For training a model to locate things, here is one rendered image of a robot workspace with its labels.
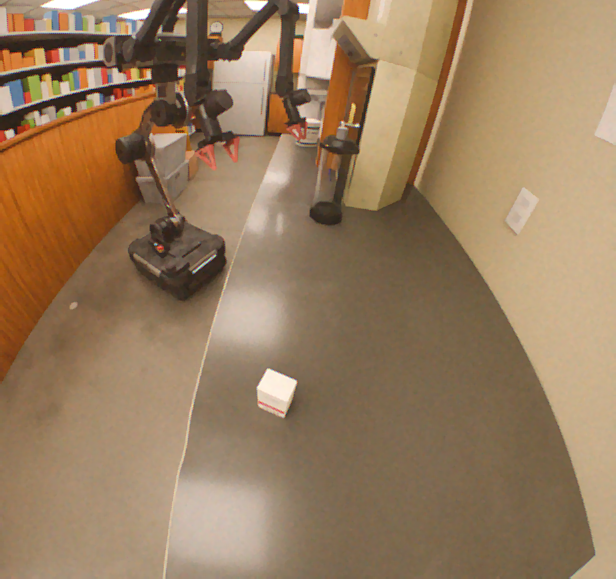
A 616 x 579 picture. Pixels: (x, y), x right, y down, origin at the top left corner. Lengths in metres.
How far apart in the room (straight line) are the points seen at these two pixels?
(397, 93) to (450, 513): 0.91
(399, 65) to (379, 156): 0.28
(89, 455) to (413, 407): 1.47
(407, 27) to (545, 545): 1.13
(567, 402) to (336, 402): 0.52
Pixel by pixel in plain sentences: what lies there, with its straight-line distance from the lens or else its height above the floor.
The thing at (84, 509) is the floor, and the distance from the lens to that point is 1.59.
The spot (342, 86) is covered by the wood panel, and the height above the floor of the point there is 1.31.
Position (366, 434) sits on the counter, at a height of 0.94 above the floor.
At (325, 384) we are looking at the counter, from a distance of 0.42.
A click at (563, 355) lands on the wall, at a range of 0.70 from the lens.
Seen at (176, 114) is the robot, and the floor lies 1.12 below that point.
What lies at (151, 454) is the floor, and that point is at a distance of 1.43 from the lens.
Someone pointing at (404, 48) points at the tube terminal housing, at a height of 1.46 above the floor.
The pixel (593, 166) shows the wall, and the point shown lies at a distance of 0.72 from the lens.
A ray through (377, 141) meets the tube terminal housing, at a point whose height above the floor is 1.18.
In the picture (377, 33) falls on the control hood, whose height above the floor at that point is 1.48.
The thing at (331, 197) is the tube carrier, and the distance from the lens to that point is 0.70.
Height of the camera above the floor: 1.32
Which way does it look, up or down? 42 degrees down
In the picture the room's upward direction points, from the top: 10 degrees clockwise
